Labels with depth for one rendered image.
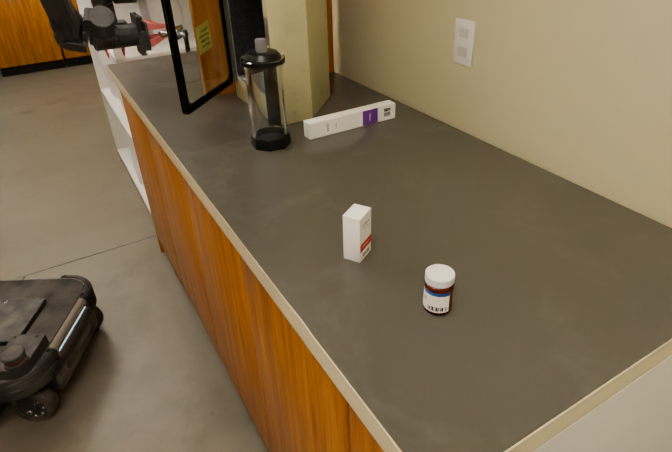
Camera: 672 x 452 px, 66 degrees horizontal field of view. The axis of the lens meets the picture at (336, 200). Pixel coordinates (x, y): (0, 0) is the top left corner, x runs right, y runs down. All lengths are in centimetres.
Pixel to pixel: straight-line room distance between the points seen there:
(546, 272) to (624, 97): 41
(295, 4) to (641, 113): 84
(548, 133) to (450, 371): 71
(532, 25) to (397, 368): 83
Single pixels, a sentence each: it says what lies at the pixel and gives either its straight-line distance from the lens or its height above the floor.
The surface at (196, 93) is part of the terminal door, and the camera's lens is 152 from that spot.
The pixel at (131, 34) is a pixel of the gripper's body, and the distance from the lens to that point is 148.
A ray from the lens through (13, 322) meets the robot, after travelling 214.
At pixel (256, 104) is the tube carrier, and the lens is 129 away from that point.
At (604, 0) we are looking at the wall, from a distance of 117.
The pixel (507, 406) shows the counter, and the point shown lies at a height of 94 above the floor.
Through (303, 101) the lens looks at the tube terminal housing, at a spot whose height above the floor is 100.
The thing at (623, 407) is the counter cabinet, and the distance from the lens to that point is 89.
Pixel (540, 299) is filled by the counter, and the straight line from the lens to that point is 88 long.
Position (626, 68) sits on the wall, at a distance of 115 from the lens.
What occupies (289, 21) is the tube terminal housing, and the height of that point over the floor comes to 122.
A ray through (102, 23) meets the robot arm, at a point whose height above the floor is 125.
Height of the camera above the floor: 149
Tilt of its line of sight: 30 degrees down
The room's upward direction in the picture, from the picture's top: 2 degrees counter-clockwise
